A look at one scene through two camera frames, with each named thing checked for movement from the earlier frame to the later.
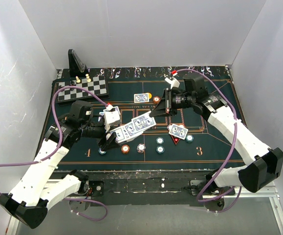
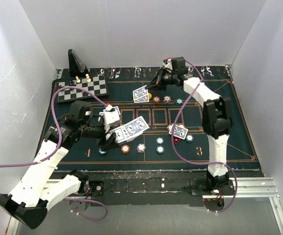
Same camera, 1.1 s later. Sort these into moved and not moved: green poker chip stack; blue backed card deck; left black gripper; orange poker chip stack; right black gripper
Moved: right black gripper; blue backed card deck
Not moved: left black gripper; orange poker chip stack; green poker chip stack
